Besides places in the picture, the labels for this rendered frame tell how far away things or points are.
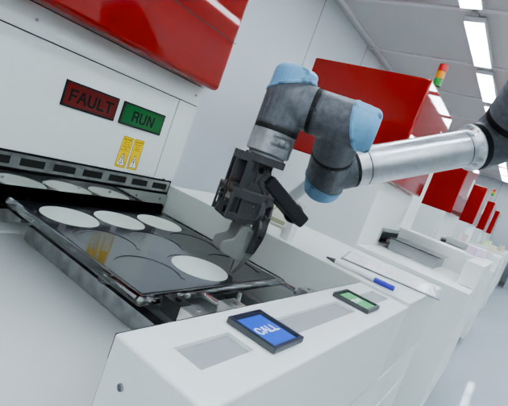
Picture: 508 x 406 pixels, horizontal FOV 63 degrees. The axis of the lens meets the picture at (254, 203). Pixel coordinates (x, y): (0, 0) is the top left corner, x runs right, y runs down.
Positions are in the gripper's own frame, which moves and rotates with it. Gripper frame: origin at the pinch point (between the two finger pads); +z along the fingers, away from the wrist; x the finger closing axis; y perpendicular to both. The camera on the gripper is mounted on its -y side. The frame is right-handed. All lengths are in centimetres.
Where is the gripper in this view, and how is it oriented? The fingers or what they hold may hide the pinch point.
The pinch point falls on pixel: (237, 266)
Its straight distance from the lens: 74.3
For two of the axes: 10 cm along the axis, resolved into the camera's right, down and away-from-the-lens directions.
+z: -3.4, 9.3, 1.2
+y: -8.6, -2.6, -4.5
